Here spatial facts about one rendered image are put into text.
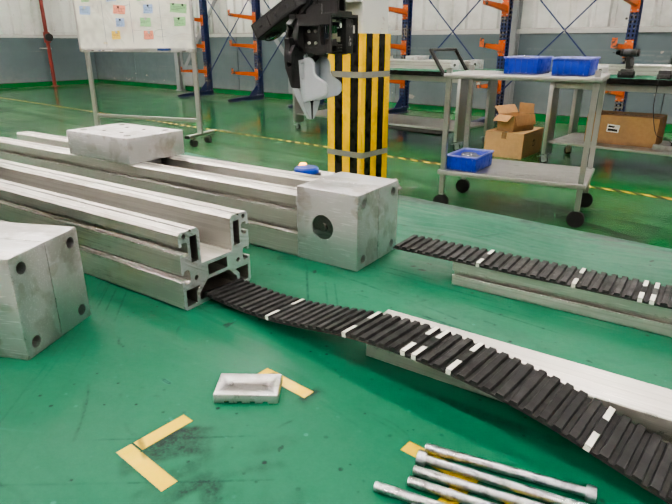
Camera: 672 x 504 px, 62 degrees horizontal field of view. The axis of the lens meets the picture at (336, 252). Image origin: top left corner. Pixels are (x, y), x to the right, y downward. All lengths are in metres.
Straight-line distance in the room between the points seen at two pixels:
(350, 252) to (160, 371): 0.28
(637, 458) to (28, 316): 0.48
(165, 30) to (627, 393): 6.20
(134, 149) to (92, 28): 6.14
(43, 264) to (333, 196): 0.32
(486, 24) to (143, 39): 4.84
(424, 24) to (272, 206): 8.86
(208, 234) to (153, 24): 5.93
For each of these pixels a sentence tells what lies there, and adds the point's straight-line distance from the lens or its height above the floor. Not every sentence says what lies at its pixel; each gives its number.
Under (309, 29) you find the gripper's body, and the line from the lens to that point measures 0.87.
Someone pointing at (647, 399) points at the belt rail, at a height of 0.81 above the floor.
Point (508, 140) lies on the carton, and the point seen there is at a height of 0.17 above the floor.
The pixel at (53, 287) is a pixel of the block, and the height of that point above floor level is 0.83.
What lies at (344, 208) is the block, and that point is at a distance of 0.66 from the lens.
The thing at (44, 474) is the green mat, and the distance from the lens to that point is 0.43.
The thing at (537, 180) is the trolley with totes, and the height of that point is 0.26.
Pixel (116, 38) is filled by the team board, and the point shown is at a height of 1.09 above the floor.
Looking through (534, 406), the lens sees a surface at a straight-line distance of 0.41.
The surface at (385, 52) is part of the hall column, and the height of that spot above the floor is 0.98.
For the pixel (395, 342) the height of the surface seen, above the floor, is 0.82.
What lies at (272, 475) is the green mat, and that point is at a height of 0.78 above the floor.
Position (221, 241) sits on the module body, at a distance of 0.64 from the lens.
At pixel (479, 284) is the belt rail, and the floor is 0.79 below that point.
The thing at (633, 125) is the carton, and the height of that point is 0.39.
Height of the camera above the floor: 1.04
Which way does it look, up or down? 20 degrees down
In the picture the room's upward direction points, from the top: straight up
